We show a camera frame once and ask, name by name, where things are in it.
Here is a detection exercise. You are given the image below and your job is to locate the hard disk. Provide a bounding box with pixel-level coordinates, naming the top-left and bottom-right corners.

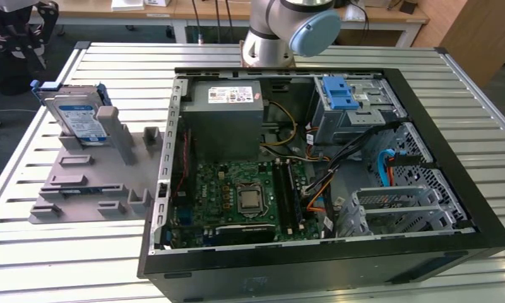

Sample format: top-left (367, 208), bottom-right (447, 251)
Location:
top-left (31, 80), bottom-right (111, 146)

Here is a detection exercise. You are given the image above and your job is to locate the thin red wire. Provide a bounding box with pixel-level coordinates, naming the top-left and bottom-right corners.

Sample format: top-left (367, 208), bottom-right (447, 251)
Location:
top-left (178, 128), bottom-right (195, 198)

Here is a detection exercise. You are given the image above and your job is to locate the black RAM slot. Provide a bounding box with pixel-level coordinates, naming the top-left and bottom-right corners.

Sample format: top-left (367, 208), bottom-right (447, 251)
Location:
top-left (280, 159), bottom-right (299, 233)
top-left (272, 159), bottom-right (291, 233)

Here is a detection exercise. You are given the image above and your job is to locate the yellow wire bundle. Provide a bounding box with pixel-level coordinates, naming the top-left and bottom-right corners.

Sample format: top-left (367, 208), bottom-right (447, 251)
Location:
top-left (260, 100), bottom-right (299, 148)

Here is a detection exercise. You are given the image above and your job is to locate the orange wire bundle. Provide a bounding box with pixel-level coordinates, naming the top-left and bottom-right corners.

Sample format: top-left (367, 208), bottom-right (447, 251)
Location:
top-left (306, 194), bottom-right (328, 213)

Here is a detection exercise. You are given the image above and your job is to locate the grey parts rack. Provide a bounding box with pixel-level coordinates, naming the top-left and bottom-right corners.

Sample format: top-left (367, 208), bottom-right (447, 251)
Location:
top-left (28, 106), bottom-right (168, 225)

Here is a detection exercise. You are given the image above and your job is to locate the grey power supply unit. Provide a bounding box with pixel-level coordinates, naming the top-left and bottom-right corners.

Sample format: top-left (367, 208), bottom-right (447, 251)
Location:
top-left (180, 79), bottom-right (266, 162)

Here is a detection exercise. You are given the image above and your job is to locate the silver CPU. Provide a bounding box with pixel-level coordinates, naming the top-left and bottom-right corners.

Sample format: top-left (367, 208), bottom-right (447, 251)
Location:
top-left (239, 190), bottom-right (264, 212)

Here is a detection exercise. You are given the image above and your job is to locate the black PC case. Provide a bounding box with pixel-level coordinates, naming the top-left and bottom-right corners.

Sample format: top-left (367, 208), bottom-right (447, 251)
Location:
top-left (136, 66), bottom-right (505, 303)

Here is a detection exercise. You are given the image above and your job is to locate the metal optical drive cage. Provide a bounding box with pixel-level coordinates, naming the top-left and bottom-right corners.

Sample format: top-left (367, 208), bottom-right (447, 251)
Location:
top-left (311, 75), bottom-right (408, 146)

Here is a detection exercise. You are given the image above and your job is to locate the wooden cabinet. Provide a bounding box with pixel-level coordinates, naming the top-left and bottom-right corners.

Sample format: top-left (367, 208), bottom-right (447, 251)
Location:
top-left (412, 0), bottom-right (505, 88)

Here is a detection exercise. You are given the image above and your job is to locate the green motherboard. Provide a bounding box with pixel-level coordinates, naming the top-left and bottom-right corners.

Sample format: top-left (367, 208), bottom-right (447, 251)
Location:
top-left (171, 159), bottom-right (322, 249)

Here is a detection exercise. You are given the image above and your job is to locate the dark RAM stick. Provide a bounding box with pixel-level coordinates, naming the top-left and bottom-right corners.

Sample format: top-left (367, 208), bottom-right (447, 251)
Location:
top-left (59, 186), bottom-right (102, 194)
top-left (287, 161), bottom-right (306, 225)

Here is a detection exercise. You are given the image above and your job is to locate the power wire with black connector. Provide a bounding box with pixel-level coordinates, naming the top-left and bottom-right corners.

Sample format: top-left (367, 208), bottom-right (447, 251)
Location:
top-left (386, 152), bottom-right (438, 187)

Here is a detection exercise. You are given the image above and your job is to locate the CPU socket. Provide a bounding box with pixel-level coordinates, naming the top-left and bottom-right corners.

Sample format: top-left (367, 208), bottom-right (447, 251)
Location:
top-left (235, 181), bottom-right (271, 218)

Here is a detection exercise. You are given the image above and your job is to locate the flat blue data wire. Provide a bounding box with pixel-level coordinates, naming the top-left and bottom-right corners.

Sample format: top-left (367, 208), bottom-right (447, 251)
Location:
top-left (378, 148), bottom-right (399, 187)

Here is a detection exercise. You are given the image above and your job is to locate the metal disk bay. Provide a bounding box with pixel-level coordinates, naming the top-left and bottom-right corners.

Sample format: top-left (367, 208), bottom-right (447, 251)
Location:
top-left (348, 185), bottom-right (467, 237)

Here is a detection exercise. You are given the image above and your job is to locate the pale grey wrist camera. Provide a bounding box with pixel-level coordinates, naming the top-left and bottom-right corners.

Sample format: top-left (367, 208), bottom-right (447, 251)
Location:
top-left (0, 0), bottom-right (31, 13)

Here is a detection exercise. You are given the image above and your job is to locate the blue plastic drive latch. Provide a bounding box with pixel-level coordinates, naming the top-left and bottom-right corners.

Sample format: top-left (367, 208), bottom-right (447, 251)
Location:
top-left (322, 75), bottom-right (363, 110)

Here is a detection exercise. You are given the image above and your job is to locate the wooden desk white frame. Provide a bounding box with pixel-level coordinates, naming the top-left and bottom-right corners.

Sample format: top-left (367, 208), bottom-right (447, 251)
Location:
top-left (24, 0), bottom-right (180, 40)
top-left (184, 0), bottom-right (431, 48)

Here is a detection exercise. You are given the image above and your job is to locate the black graphics card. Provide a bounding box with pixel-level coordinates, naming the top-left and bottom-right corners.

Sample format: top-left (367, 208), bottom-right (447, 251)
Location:
top-left (214, 222), bottom-right (278, 246)

